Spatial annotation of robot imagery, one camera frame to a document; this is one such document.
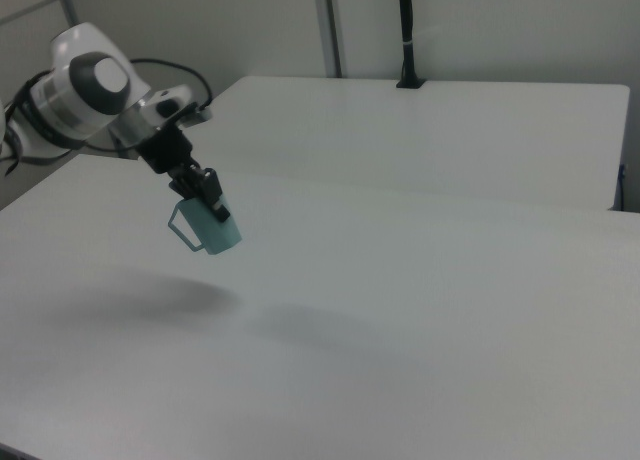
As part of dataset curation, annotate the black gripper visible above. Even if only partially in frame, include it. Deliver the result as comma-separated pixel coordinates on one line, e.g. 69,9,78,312
135,123,232,224

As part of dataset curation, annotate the light teal plastic cup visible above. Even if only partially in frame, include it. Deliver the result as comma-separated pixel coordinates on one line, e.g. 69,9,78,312
167,189,245,257

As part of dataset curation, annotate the black pole with clamp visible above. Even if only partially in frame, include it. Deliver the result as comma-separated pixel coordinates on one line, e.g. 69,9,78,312
395,0,427,90

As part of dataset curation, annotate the silver camera box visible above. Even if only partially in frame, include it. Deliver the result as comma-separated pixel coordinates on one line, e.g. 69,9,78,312
137,83,215,129

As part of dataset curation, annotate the black camera cable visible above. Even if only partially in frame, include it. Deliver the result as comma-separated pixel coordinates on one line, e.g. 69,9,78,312
127,57,216,114

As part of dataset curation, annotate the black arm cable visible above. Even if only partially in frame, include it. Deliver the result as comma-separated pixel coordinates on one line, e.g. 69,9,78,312
0,79,31,179

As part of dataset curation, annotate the grey metal partition post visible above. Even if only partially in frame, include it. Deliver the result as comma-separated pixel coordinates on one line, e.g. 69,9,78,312
314,0,347,79

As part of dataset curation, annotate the grey wall conduit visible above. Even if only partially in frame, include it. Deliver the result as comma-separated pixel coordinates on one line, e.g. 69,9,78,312
53,0,82,29

